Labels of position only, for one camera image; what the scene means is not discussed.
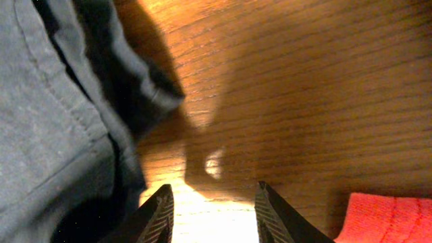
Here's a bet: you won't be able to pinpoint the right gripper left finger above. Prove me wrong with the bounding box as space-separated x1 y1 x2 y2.
101 184 174 243

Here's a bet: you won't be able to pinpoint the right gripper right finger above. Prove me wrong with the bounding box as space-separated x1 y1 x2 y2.
254 181 334 243

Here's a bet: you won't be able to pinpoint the dark navy blue shorts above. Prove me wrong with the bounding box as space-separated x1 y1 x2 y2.
1 0 184 242

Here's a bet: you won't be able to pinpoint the red garment on pile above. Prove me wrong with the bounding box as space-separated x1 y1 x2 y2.
335 193 431 243

